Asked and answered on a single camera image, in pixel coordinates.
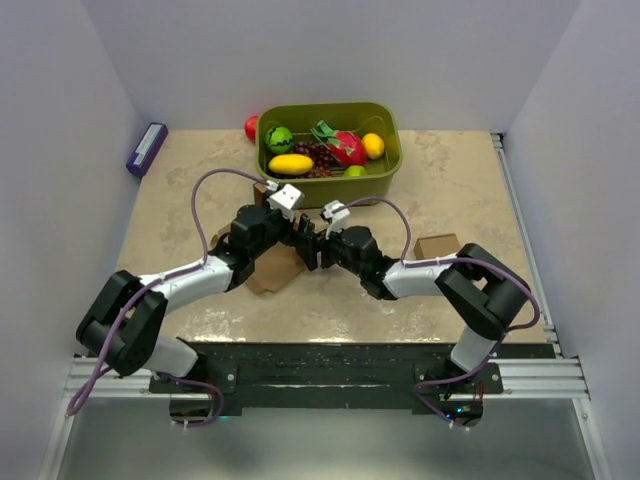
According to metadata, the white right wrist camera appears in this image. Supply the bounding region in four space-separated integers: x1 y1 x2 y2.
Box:
320 200 350 239

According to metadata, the green toy lime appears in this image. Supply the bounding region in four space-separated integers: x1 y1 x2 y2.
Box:
343 165 368 177

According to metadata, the purple toy grapes bunch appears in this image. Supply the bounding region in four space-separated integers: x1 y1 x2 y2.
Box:
292 142 335 178

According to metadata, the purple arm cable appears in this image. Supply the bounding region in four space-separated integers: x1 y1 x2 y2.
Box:
65 168 279 417
344 196 542 386

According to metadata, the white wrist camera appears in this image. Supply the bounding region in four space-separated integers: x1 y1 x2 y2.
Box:
320 200 350 239
267 184 305 222

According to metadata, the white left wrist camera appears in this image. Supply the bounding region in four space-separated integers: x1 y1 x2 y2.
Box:
267 184 305 222

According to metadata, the brown cardboard box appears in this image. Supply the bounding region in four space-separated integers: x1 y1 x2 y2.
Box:
209 183 306 295

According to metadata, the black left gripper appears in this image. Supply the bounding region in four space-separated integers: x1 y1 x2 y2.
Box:
250 191 314 260

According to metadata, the yellow toy lemon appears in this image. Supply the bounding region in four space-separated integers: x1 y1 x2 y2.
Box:
361 133 385 160

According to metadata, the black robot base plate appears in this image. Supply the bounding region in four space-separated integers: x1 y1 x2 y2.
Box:
147 342 559 417

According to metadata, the small toy watermelon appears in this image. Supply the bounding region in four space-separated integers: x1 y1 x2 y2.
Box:
264 125 294 155

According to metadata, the yellow toy mango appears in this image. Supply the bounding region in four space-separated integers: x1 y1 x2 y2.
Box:
268 154 314 176

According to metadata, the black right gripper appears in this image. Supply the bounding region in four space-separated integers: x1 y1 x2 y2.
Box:
297 219 365 278

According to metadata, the purple white rectangular box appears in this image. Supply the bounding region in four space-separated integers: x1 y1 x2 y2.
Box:
126 122 169 178

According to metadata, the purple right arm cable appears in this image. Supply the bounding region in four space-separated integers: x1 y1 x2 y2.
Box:
344 196 542 386

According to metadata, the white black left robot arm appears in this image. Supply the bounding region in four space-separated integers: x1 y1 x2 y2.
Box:
76 204 318 392

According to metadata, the small folded cardboard box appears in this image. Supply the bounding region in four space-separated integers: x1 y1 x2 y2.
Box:
413 233 461 260

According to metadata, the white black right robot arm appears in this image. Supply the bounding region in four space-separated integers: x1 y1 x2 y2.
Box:
319 226 541 393

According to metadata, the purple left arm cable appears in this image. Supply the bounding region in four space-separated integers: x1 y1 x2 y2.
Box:
65 168 279 417

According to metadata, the red toy apple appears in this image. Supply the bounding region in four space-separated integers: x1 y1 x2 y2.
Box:
244 115 259 143

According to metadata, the pink toy dragon fruit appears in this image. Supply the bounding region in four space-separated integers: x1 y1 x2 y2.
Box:
311 120 368 167

